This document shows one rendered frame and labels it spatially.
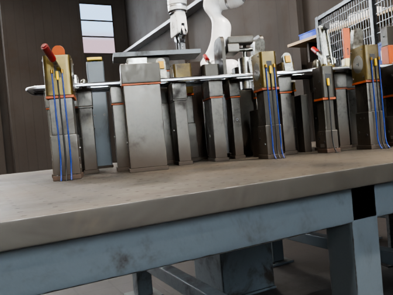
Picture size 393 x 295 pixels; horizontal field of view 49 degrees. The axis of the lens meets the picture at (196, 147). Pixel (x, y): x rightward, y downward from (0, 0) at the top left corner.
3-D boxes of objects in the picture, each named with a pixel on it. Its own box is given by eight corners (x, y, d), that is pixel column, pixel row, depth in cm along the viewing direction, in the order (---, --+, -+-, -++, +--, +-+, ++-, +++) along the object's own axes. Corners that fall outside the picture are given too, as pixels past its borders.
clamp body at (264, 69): (270, 161, 137) (261, 50, 136) (258, 160, 148) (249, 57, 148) (290, 158, 138) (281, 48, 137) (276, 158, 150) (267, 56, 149)
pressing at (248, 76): (21, 88, 134) (21, 83, 134) (34, 96, 156) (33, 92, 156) (414, 64, 162) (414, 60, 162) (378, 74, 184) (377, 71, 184)
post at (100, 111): (95, 168, 179) (85, 61, 178) (95, 168, 187) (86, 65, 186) (113, 167, 181) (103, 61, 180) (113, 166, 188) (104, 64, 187)
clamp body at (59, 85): (50, 184, 122) (38, 53, 121) (56, 179, 135) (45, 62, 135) (82, 180, 123) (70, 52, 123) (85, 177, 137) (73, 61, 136)
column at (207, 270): (195, 286, 234) (183, 163, 233) (242, 273, 248) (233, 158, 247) (224, 302, 207) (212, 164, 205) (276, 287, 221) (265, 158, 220)
